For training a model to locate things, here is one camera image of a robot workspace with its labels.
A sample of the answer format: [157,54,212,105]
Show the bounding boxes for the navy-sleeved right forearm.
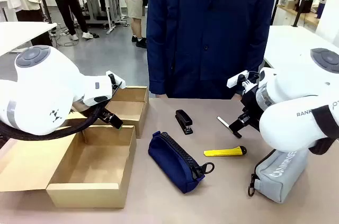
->
[146,33,168,95]

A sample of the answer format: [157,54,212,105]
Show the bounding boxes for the person in navy coat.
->
[146,0,276,100]

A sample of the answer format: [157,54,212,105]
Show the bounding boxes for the large open cardboard box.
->
[0,124,137,209]

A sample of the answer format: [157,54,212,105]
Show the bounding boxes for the grey pencil case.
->
[247,148,309,203]

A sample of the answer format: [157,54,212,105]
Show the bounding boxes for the wooden shelf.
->
[276,4,320,28]

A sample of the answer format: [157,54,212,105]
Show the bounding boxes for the small open cardboard box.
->
[71,85,149,139]

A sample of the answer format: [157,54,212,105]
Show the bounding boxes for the navy-sleeved left forearm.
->
[237,33,267,82]

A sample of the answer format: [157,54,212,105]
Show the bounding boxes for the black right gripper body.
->
[239,86,265,129]

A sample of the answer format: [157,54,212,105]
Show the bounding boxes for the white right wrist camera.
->
[227,70,251,88]

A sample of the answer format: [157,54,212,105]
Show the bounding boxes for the white pen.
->
[217,116,234,135]

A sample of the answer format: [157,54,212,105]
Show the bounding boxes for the black right arm cable sleeve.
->
[308,104,339,156]

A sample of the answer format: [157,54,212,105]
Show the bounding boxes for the yellow utility knife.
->
[203,146,247,158]

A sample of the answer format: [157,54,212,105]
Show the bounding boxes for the wide white table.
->
[263,24,339,68]

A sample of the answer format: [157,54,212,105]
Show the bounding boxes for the black stapler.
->
[175,109,194,135]

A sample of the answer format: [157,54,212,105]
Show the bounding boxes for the black left arm cable sleeve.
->
[0,104,106,141]

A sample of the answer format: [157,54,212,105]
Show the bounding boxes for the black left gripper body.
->
[99,106,114,123]

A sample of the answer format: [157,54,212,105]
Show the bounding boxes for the black arm cable sleeve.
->
[308,104,339,156]
[0,104,106,141]

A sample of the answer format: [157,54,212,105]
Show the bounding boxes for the navy blue pencil case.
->
[148,130,215,194]

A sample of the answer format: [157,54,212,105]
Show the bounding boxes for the small black box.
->
[300,0,314,14]

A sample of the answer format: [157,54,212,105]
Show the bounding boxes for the white table with metal leg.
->
[0,22,58,56]

